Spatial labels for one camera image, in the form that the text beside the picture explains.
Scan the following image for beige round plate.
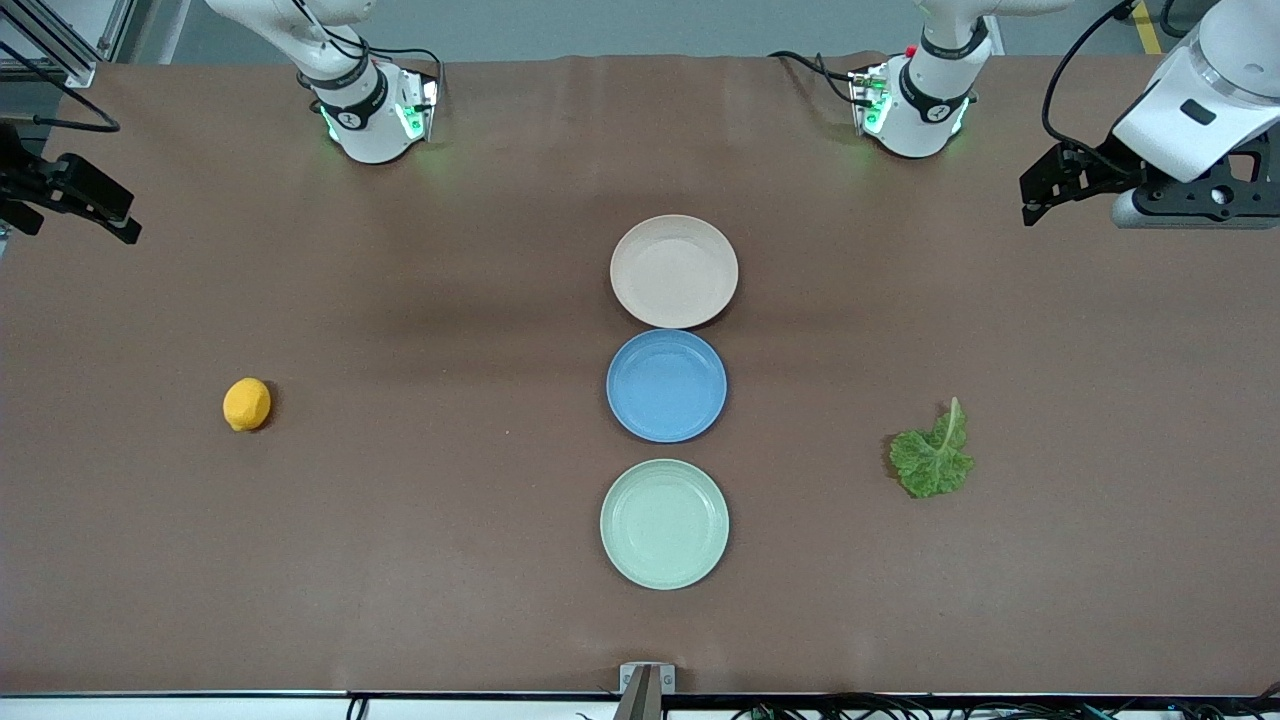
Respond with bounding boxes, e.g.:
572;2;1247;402
610;214;740;330

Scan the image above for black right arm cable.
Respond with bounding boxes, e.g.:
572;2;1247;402
0;40;121;133

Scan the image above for light green round plate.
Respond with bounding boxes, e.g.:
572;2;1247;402
599;458;730;591

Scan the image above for blue round plate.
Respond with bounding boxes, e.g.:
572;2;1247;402
606;329;728;444

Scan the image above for metal table bracket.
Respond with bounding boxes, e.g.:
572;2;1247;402
618;662;677;720

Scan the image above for black left base cable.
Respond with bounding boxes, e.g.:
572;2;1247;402
768;50;863;106

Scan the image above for aluminium frame profile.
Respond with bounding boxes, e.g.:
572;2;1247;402
0;0;136;89

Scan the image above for black base cable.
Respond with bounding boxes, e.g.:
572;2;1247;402
768;50;863;106
365;45;448;111

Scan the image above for right arm base connector plate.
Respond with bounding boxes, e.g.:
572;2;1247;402
395;72;442;143

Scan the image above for left arm base connector plate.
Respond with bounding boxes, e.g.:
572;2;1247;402
848;62;893;136

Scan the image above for brown table cover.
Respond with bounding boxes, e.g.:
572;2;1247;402
0;52;1280;698

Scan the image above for black right base cable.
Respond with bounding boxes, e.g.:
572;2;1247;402
365;45;448;111

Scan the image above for yellow lemon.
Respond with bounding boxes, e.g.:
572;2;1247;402
222;377;273;433

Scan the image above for green lettuce leaf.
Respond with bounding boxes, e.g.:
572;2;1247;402
888;397;976;499

